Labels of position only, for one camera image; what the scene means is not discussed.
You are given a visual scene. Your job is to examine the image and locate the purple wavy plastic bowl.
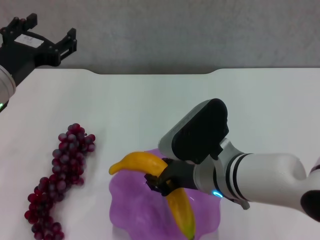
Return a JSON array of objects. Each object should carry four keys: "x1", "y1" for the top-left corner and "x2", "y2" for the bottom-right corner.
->
[{"x1": 108, "y1": 147, "x2": 223, "y2": 240}]

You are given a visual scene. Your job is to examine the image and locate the white black wrist camera housing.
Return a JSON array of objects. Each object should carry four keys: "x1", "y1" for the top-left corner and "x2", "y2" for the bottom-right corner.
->
[{"x1": 158, "y1": 98, "x2": 230, "y2": 165}]

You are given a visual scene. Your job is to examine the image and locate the yellow banana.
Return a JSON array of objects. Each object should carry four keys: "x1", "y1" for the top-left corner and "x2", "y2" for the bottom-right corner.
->
[{"x1": 108, "y1": 151, "x2": 196, "y2": 240}]

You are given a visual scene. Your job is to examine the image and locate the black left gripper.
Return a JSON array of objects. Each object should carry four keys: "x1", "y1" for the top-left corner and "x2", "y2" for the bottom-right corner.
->
[{"x1": 0, "y1": 12, "x2": 78, "y2": 86}]

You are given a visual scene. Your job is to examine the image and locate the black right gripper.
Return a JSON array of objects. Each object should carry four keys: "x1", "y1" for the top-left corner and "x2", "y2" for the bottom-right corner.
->
[{"x1": 144, "y1": 157, "x2": 198, "y2": 197}]

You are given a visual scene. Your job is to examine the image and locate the red purple grape bunch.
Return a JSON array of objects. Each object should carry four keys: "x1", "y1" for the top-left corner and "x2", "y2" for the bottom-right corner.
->
[{"x1": 24, "y1": 122, "x2": 96, "y2": 240}]

